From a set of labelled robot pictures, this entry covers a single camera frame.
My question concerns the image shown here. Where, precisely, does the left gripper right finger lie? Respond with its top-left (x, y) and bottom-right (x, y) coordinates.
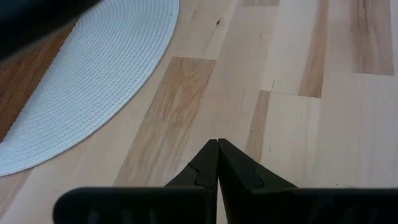
top-left (218, 138), bottom-right (398, 224)

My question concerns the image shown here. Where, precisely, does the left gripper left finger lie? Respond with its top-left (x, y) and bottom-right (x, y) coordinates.
top-left (52, 138), bottom-right (220, 224)

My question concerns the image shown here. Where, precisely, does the white round woven placemat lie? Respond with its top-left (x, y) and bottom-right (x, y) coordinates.
top-left (0, 0), bottom-right (180, 177)

